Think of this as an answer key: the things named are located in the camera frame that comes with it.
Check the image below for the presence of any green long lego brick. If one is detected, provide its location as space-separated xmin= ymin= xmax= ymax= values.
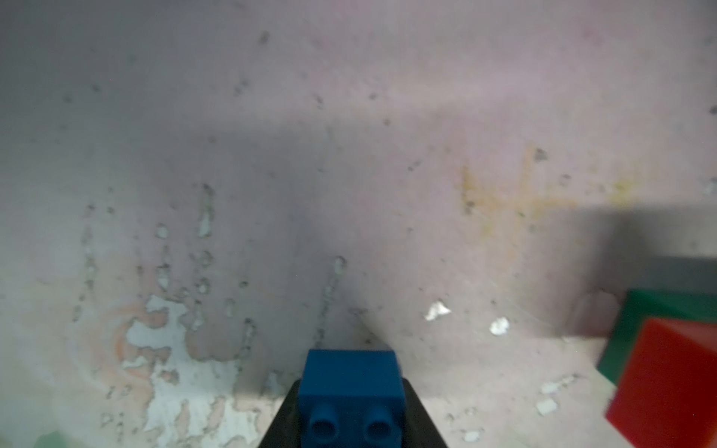
xmin=597 ymin=289 xmax=716 ymax=386

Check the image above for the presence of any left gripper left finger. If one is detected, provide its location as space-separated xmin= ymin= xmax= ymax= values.
xmin=258 ymin=380 xmax=301 ymax=448

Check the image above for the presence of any floral table mat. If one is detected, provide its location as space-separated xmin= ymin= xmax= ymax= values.
xmin=1 ymin=1 xmax=716 ymax=447

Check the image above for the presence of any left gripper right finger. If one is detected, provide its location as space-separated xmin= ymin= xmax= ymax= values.
xmin=401 ymin=378 xmax=447 ymax=448

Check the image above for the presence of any red lego brick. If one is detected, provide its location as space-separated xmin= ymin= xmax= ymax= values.
xmin=605 ymin=317 xmax=716 ymax=448

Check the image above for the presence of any blue lego brick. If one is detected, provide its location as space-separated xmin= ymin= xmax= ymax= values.
xmin=298 ymin=349 xmax=406 ymax=447

